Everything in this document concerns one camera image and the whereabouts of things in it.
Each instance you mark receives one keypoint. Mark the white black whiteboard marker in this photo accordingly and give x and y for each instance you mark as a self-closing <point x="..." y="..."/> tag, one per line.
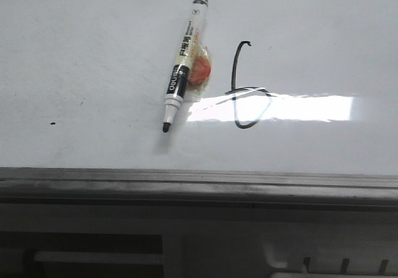
<point x="183" y="66"/>

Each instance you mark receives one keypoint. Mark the white whiteboard with aluminium frame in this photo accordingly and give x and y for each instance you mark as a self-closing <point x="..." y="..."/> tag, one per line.
<point x="288" y="101"/>

